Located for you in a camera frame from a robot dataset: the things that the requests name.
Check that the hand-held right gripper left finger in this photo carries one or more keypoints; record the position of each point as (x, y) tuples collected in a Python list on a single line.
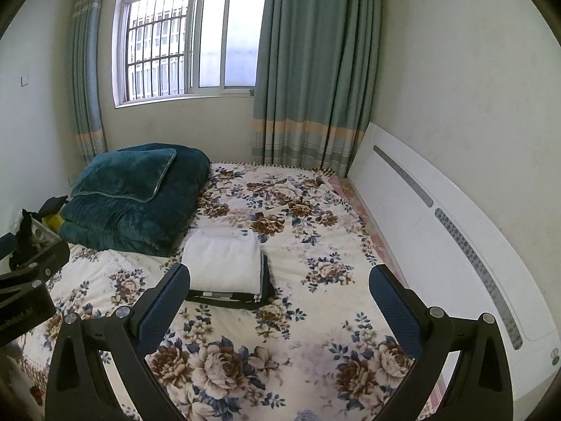
[(164, 307)]

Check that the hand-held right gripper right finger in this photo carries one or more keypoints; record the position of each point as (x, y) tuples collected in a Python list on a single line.
[(394, 309)]

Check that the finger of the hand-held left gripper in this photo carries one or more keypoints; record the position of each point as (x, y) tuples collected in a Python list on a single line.
[(6, 245), (39, 267)]

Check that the white knit sweater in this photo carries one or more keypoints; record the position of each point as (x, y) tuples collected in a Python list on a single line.
[(219, 258)]

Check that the white pipe rack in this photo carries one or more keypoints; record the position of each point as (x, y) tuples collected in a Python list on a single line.
[(44, 234)]

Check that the yellow plastic object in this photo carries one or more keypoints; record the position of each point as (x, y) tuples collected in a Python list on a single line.
[(56, 223)]

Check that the dark folded garment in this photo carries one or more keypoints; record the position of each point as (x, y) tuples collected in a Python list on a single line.
[(232, 304)]

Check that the teal folded quilt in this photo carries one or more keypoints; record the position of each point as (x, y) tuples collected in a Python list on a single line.
[(131, 228)]

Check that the white headboard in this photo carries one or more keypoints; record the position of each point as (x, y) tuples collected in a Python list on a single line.
[(416, 210)]

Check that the black grey striped folded sweater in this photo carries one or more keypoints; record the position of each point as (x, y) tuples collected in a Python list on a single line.
[(266, 278)]

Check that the bed with floral sheet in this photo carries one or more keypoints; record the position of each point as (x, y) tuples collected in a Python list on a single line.
[(307, 237)]

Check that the teal pillow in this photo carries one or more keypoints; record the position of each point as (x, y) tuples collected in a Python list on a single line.
[(122, 173)]

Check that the narrow teal curtain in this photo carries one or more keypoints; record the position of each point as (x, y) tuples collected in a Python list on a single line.
[(90, 96)]

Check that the wide teal curtain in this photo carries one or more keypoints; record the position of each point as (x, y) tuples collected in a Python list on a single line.
[(307, 74)]

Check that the barred window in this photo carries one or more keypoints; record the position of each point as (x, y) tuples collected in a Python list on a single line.
[(219, 30)]

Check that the white wall switch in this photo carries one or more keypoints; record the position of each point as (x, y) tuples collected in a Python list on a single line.
[(25, 80)]

